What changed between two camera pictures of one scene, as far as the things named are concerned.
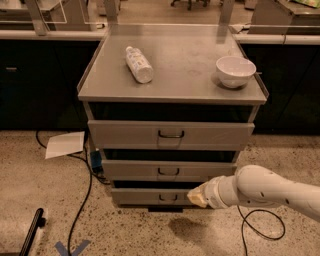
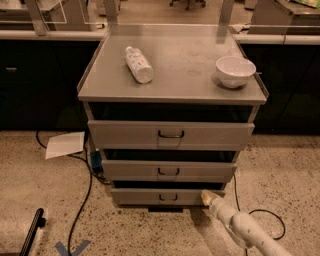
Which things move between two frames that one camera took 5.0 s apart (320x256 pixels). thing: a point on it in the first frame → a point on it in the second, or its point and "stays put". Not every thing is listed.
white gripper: x=212 y=193 → x=217 y=205
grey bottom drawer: x=162 y=197 stays put
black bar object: x=38 y=221 stays put
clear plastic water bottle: x=138 y=64 stays put
